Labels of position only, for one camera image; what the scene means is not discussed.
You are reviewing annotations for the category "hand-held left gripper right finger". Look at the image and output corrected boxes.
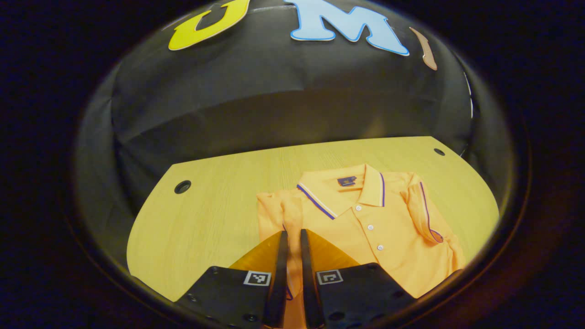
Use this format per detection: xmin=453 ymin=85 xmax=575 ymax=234
xmin=299 ymin=228 xmax=416 ymax=329

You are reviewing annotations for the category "orange T-shirt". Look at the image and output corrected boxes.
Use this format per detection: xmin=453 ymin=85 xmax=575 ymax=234
xmin=256 ymin=164 xmax=467 ymax=329

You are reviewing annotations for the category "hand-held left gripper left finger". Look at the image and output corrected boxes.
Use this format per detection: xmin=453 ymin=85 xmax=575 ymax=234
xmin=176 ymin=231 xmax=289 ymax=329

